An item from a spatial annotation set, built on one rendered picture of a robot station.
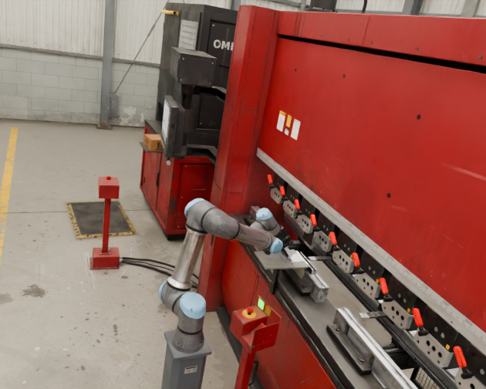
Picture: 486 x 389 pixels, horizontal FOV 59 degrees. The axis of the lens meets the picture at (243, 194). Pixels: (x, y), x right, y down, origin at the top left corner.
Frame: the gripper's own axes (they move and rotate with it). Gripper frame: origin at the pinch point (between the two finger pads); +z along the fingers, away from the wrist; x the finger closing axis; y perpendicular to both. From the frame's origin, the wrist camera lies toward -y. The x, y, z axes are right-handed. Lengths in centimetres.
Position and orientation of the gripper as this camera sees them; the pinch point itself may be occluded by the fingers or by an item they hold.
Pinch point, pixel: (286, 257)
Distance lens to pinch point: 244.5
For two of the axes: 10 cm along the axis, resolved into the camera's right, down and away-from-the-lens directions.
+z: 4.7, 7.1, 5.2
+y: 8.0, -5.9, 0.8
